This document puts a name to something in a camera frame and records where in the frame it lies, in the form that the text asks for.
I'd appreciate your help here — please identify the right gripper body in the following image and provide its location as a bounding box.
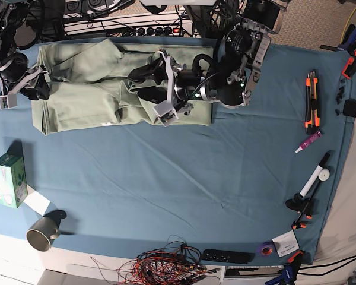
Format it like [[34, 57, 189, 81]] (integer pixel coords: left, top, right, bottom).
[[0, 52, 33, 87]]

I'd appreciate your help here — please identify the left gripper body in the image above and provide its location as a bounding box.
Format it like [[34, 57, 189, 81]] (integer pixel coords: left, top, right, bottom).
[[169, 59, 208, 115]]

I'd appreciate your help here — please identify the light green T-shirt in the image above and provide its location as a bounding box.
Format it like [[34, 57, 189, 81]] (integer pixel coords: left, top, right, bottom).
[[31, 39, 212, 135]]

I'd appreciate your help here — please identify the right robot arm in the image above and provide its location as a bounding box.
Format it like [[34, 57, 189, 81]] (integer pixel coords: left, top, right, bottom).
[[0, 1, 50, 109]]

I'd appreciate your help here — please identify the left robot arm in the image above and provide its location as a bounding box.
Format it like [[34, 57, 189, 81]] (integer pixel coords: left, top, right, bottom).
[[128, 1, 289, 119]]

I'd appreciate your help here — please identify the white power strip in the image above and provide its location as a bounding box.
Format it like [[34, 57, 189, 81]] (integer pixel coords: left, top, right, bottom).
[[64, 17, 198, 37]]

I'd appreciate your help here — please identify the green tissue box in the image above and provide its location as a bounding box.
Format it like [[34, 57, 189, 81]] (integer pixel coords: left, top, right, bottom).
[[0, 153, 28, 208]]

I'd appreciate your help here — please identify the white paper sheet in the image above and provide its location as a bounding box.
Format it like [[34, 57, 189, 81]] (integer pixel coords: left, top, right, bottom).
[[23, 192, 50, 216]]

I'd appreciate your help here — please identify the blue table cloth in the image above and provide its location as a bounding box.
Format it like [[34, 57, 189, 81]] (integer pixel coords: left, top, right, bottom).
[[0, 45, 356, 262]]

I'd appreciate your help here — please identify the orange black utility knife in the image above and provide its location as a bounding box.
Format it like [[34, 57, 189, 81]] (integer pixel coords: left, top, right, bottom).
[[304, 69, 320, 135]]

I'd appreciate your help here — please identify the purple glue tube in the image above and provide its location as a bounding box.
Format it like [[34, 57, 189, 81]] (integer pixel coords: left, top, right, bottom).
[[295, 130, 322, 153]]

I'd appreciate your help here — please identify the grey ceramic mug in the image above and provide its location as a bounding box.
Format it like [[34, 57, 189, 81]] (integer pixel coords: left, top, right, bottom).
[[26, 217, 61, 252]]

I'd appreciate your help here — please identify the white black marker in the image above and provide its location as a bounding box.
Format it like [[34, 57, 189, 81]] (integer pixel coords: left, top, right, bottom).
[[299, 152, 330, 197]]

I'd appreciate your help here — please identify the white round cap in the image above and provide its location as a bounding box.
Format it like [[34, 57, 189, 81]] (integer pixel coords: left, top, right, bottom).
[[318, 168, 330, 181]]

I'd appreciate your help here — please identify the black square box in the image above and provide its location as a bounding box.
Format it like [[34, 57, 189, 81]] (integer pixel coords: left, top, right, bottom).
[[342, 99, 356, 118]]

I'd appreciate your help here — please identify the black orange bar clamp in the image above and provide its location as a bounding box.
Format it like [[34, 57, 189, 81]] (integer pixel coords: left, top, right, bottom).
[[285, 178, 322, 230]]

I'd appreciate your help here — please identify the black remote control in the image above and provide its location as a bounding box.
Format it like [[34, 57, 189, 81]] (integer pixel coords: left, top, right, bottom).
[[201, 249, 255, 264]]

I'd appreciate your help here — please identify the purple tape roll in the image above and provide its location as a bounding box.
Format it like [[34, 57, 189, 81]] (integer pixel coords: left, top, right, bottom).
[[256, 240, 276, 256]]

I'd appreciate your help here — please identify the white paper card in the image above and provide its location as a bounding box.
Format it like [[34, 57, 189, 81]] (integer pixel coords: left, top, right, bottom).
[[272, 230, 299, 258]]

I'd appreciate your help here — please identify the blue orange spring clamp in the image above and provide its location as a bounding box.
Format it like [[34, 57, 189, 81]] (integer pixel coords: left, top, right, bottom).
[[265, 251, 305, 285]]

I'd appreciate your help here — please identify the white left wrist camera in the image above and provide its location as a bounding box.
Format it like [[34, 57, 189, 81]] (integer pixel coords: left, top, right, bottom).
[[154, 49, 179, 127]]

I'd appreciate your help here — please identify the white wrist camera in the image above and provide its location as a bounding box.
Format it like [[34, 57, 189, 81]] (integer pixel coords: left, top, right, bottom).
[[154, 49, 179, 127], [0, 66, 47, 110]]

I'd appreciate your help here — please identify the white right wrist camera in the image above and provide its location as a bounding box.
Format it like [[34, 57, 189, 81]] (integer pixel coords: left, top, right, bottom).
[[0, 66, 47, 110]]

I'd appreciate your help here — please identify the red black wire bundle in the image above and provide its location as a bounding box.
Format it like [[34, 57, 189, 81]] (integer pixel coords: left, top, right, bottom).
[[89, 234, 221, 285]]

